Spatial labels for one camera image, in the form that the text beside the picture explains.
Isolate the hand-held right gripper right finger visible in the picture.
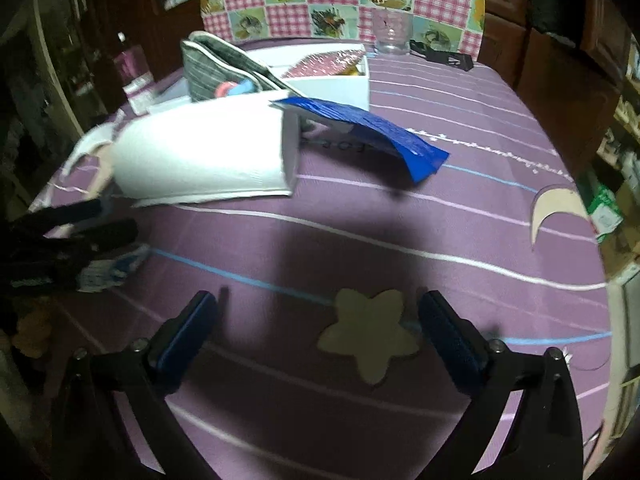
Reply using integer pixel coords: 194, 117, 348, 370
417, 290, 586, 480

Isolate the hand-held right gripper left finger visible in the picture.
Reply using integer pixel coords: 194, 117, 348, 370
52, 290, 221, 480

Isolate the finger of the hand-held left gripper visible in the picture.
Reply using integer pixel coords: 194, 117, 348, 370
30, 217, 140, 262
10, 199, 116, 232

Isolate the blue labelled packet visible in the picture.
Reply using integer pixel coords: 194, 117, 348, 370
75, 242, 151, 293

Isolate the white paper bag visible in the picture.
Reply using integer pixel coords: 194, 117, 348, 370
112, 89, 303, 208

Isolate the grey plaid cloth pouch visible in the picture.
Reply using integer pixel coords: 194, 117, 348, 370
180, 31, 293, 103

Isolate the blue plastic bag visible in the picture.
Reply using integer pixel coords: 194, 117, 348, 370
270, 96, 451, 185

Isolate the white cardboard box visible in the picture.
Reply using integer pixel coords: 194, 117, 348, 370
145, 44, 372, 116

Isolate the pink glitter sponge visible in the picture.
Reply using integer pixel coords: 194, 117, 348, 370
282, 50, 366, 78

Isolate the purple printed tablecloth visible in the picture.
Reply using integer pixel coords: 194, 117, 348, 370
27, 40, 613, 480

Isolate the purple labelled bottle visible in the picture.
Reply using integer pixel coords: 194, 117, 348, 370
112, 32, 156, 116

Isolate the dark wooden cabinet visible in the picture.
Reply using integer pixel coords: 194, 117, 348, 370
0, 0, 201, 211
480, 0, 631, 171

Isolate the pink blue small toy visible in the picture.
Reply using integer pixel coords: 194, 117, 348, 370
214, 79, 258, 100

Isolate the green white carton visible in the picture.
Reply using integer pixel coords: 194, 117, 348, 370
585, 180, 626, 238

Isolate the cluttered storage shelf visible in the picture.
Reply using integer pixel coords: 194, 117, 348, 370
595, 35, 640, 181

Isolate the black small device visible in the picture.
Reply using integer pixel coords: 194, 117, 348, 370
409, 39, 475, 72

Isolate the clear glass cup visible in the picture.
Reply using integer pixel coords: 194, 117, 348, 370
372, 7, 415, 56

